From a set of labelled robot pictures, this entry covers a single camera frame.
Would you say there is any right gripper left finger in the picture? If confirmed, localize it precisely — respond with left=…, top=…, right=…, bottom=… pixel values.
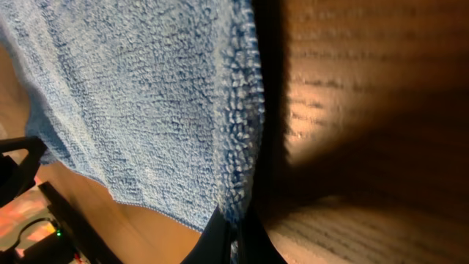
left=181, top=208, right=232, bottom=264

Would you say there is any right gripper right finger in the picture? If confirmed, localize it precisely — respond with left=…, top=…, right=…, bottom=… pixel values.
left=237, top=205, right=287, bottom=264

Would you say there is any blue microfiber cloth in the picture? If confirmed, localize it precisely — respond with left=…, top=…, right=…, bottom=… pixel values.
left=1, top=0, right=265, bottom=231

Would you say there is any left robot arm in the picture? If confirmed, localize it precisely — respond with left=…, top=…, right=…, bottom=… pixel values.
left=1, top=136, right=121, bottom=263

